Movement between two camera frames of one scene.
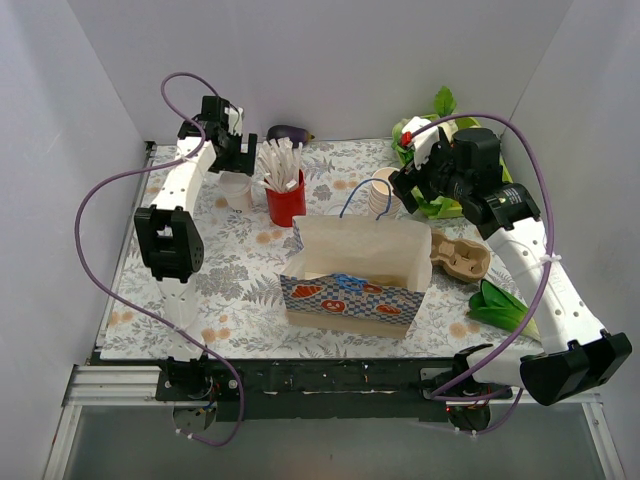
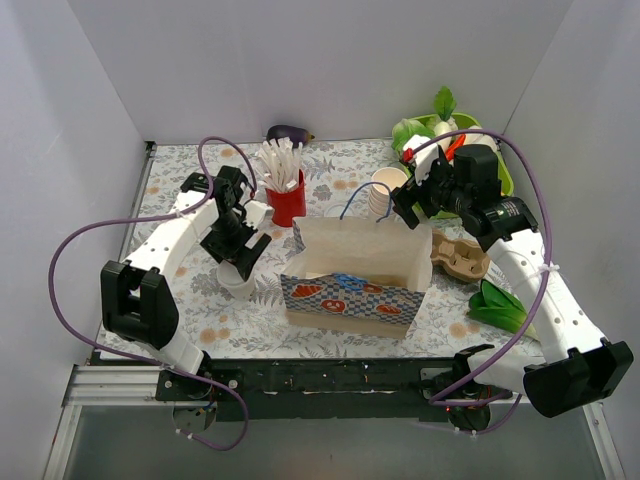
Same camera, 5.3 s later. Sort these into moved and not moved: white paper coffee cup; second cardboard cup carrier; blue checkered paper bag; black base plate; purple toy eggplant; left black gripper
Moved: left black gripper; white paper coffee cup
Not moved: black base plate; blue checkered paper bag; second cardboard cup carrier; purple toy eggplant
